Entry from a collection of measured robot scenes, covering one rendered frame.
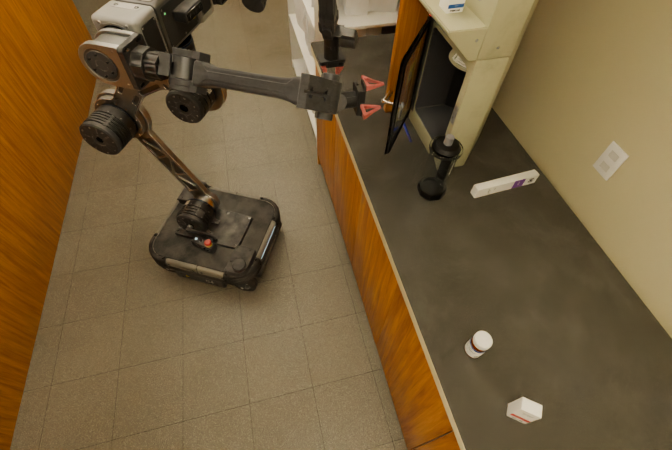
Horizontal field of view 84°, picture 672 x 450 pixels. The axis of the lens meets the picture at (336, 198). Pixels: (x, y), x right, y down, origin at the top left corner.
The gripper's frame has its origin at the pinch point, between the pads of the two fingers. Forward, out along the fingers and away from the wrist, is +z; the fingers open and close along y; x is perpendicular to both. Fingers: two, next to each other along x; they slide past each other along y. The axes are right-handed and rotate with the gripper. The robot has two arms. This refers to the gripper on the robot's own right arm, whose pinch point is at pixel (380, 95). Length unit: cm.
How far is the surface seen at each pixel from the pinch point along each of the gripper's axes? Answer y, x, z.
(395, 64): -1.2, 20.1, 12.9
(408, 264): -27, -52, -4
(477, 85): 12.0, -17.1, 24.8
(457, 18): 31.0, -11.7, 15.1
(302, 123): -116, 132, -10
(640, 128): 9, -43, 65
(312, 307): -120, -19, -31
